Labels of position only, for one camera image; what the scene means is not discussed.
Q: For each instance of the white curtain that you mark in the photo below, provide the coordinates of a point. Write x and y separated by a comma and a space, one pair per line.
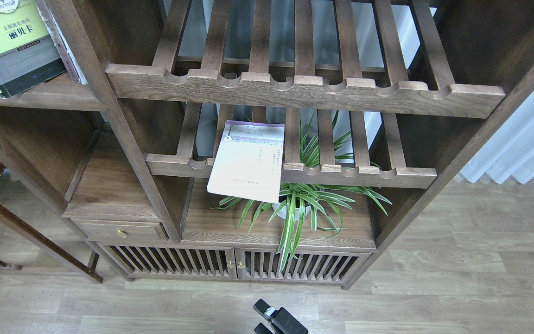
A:
510, 151

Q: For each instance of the dark wooden bookshelf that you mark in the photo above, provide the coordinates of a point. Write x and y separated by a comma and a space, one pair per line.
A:
420, 84

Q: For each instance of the white and purple book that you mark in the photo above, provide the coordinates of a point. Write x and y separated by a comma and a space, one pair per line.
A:
248, 161

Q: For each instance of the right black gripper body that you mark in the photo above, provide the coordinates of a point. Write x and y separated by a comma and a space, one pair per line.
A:
284, 323

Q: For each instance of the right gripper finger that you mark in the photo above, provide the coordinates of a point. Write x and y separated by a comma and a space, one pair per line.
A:
262, 329
264, 309

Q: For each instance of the white standing book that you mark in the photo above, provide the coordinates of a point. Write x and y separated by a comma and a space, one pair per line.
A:
74, 71

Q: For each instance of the green spider plant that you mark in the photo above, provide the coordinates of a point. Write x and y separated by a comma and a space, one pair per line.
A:
303, 201

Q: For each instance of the green and black book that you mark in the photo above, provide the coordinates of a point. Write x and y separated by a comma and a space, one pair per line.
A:
28, 55

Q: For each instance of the brass drawer knob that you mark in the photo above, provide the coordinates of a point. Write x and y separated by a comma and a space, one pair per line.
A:
121, 233

